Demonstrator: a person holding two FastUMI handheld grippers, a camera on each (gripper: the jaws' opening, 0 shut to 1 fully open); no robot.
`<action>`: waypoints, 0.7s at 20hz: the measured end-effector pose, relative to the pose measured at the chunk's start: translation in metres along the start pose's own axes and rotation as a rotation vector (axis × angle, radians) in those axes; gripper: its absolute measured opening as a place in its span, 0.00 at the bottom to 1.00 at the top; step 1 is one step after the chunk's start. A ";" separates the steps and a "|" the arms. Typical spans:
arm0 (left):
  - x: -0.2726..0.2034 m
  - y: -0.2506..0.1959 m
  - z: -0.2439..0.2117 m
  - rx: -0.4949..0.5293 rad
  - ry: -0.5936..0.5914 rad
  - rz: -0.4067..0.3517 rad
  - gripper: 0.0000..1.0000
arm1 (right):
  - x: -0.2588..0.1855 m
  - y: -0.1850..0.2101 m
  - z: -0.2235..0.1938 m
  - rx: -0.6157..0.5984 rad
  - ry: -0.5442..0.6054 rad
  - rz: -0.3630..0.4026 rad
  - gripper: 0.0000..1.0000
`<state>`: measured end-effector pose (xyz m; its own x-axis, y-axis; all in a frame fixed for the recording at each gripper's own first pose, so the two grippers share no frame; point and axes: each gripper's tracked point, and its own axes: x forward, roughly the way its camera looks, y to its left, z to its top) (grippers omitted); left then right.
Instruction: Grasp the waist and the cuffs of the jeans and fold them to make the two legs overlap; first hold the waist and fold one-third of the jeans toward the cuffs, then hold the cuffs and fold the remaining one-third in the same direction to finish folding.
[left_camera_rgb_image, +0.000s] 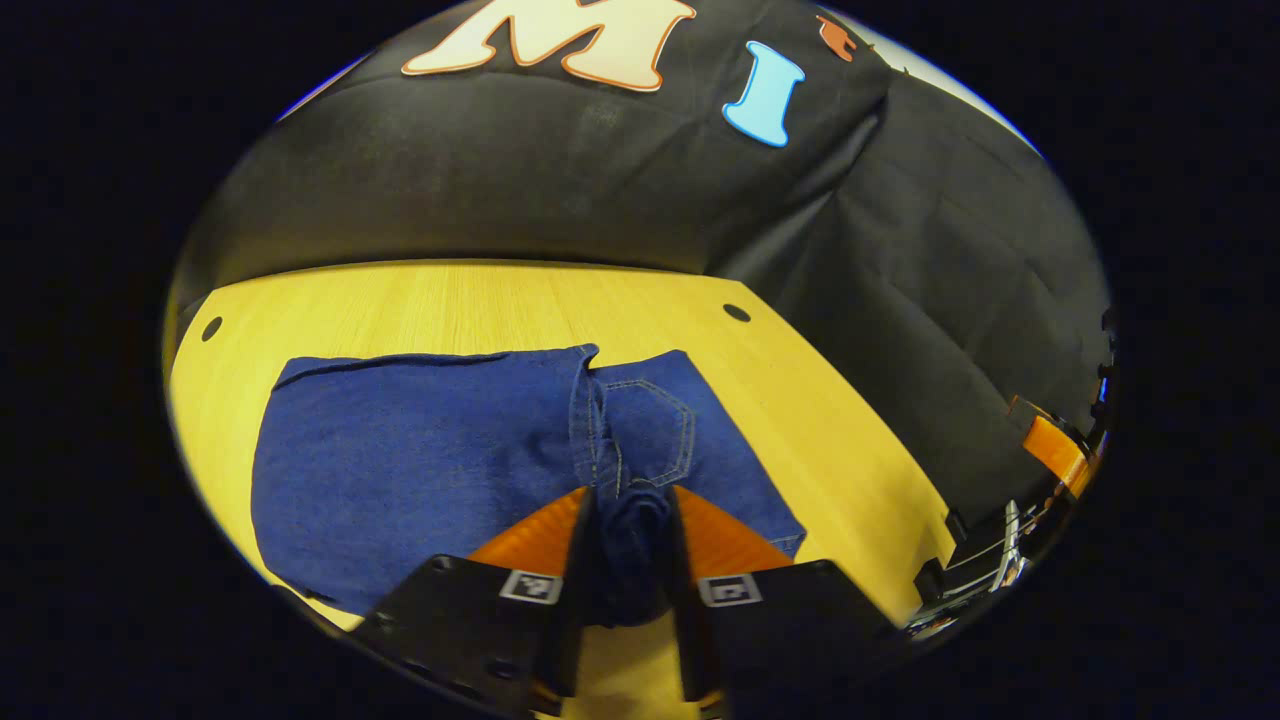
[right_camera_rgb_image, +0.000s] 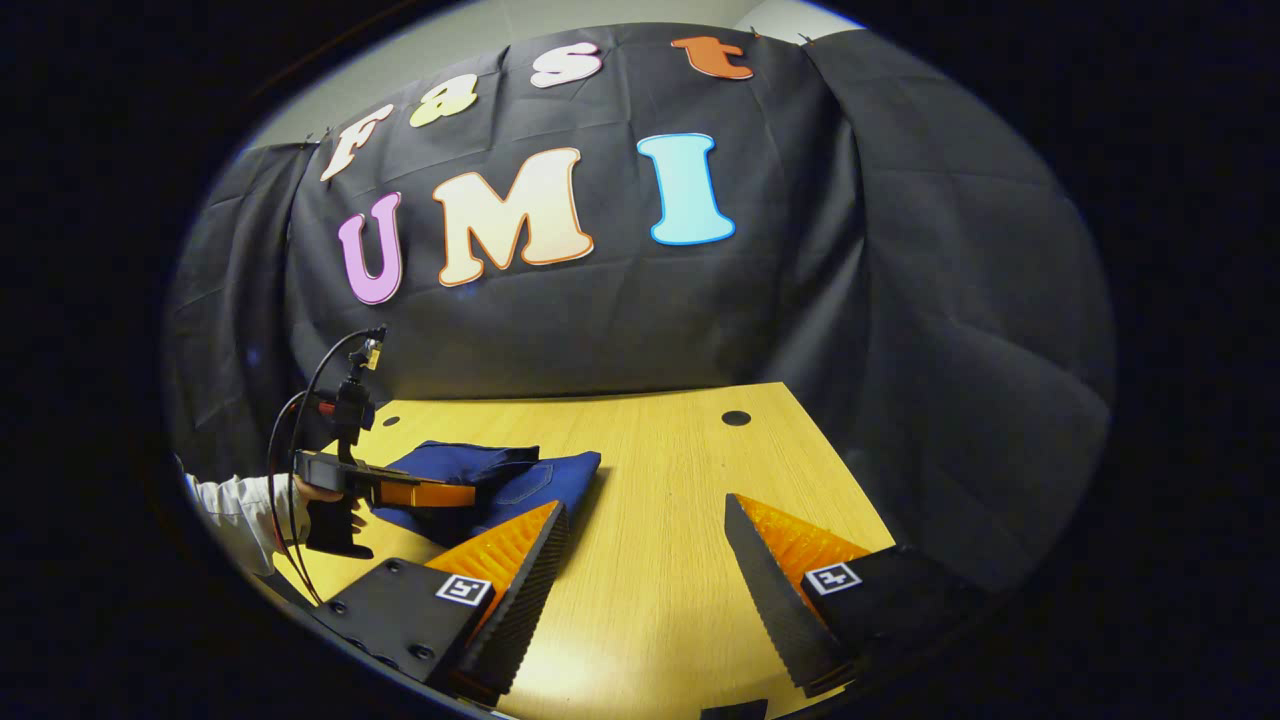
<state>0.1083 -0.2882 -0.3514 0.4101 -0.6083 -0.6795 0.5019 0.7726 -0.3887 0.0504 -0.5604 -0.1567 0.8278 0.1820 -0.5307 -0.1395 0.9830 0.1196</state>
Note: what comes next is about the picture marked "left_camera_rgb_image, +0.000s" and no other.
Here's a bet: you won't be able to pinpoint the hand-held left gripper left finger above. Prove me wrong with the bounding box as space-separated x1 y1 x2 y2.
355 487 598 716

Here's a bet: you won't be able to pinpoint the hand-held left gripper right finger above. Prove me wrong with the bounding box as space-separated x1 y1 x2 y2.
668 487 901 716

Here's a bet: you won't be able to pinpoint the blue denim jeans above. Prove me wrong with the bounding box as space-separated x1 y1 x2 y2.
250 343 809 626

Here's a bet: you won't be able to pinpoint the black backdrop cloth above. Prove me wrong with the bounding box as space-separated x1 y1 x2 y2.
165 0 1113 501

